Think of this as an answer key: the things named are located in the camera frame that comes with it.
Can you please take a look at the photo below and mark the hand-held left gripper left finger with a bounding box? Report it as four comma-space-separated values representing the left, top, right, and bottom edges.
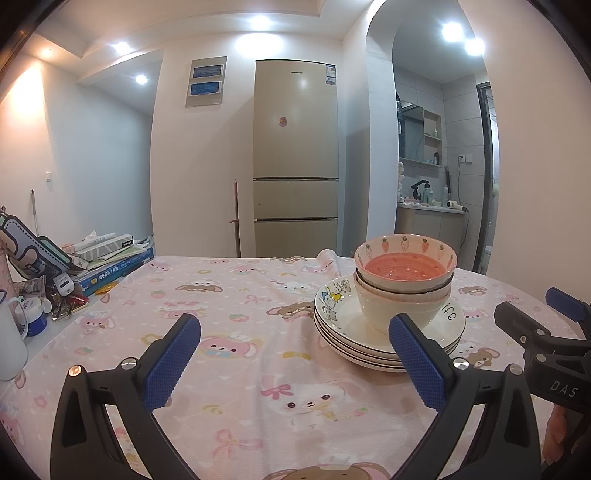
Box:
50, 313, 202, 480

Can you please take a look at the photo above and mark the white plate with black rim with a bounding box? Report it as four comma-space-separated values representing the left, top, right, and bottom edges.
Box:
323, 332, 458, 374
316, 318, 462, 366

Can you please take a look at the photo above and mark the white handheld device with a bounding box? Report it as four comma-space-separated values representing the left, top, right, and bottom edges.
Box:
51, 273, 75, 297

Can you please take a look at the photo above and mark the person's right hand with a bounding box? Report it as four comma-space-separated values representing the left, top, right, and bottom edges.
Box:
542, 406, 572, 468

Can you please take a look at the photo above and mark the beige bathroom vanity cabinet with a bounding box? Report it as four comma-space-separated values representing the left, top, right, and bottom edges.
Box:
396, 205, 467, 252

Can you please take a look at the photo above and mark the pink cartoon printed tablecloth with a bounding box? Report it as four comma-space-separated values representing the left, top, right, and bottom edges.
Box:
0, 249, 591, 480

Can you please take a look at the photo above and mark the black power cable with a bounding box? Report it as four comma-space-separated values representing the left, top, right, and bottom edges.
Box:
457, 164, 471, 247

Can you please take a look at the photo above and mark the white jug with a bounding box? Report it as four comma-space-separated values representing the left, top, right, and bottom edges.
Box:
0, 295, 29, 381

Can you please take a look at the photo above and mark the blue book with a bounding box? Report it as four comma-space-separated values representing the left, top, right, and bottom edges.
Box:
76, 249, 155, 297

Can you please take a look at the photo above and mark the blue jar with white lid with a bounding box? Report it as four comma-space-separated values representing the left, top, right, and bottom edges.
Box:
14, 295, 51, 337

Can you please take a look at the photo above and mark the green notebook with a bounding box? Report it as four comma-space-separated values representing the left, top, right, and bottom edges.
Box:
88, 244, 149, 271

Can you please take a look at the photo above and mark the bathroom mirror cabinet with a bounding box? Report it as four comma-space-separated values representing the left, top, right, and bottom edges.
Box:
396, 99, 442, 165

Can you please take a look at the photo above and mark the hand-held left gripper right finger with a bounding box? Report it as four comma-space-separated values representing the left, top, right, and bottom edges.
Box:
388, 313, 542, 480

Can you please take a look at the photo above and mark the beige refrigerator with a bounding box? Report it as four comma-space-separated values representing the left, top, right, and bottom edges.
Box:
252, 59, 339, 258

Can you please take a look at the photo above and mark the carrot print bowl pink inside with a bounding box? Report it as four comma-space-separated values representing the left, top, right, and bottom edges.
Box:
355, 270, 455, 296
354, 234, 459, 289

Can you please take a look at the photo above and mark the grey wall electrical panel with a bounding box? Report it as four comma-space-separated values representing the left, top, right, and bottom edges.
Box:
185, 56, 228, 108

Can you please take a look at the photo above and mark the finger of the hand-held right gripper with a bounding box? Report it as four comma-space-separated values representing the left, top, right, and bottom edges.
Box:
545, 287, 591, 325
493, 301, 591, 366

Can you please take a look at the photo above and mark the cartoon animals white plate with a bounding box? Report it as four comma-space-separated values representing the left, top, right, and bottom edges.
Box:
315, 275, 466, 356

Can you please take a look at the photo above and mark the ribbed white bowl black rim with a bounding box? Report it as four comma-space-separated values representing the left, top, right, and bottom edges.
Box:
355, 277, 452, 334

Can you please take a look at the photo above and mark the cartoon printed pouch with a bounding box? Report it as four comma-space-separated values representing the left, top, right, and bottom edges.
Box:
0, 212, 77, 278

